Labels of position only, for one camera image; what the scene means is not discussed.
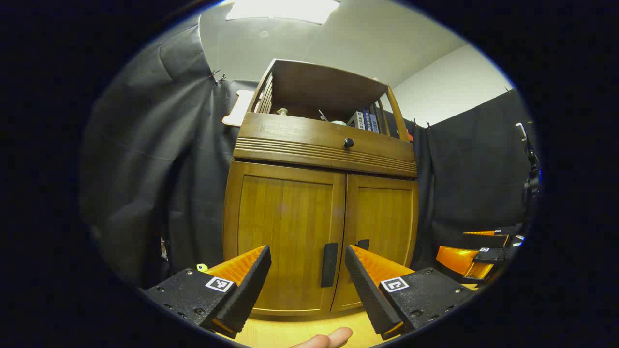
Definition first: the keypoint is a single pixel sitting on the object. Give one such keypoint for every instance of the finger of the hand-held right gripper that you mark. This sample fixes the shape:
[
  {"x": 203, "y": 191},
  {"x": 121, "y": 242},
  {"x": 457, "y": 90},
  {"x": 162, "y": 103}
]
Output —
[
  {"x": 488, "y": 232},
  {"x": 459, "y": 261}
]

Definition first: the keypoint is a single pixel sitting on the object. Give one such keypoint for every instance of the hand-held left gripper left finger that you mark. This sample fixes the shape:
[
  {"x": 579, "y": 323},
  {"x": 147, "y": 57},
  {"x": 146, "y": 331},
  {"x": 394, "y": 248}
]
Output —
[{"x": 246, "y": 290}]

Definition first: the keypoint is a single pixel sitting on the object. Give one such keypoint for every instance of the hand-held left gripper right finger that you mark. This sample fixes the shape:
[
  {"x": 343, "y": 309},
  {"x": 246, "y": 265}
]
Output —
[{"x": 367, "y": 295}]

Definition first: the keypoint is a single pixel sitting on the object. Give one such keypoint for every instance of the wooden cabinet door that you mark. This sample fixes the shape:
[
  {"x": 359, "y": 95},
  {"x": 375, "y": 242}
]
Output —
[
  {"x": 382, "y": 217},
  {"x": 285, "y": 217}
]

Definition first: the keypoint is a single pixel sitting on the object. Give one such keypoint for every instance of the wooden double-door shoe cabinet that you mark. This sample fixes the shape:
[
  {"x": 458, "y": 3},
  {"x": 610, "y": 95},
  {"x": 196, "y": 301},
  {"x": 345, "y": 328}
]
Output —
[{"x": 314, "y": 82}]

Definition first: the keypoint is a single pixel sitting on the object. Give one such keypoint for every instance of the green frog plush toy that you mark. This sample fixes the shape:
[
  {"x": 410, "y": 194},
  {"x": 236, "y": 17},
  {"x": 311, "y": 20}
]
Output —
[{"x": 201, "y": 267}]

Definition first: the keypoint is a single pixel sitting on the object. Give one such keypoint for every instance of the black metal stand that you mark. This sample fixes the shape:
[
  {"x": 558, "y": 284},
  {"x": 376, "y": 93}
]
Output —
[{"x": 532, "y": 179}]

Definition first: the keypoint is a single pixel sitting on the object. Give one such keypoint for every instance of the black backdrop cloth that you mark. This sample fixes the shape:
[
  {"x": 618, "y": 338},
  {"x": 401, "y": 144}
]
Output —
[{"x": 145, "y": 169}]

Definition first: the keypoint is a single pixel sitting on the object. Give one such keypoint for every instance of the white box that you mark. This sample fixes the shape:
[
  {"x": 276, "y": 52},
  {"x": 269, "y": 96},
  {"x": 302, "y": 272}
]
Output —
[{"x": 356, "y": 121}]

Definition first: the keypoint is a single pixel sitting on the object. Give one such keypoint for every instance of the ceiling light panel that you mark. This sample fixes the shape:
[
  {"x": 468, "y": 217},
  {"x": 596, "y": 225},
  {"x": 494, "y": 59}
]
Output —
[{"x": 285, "y": 9}]

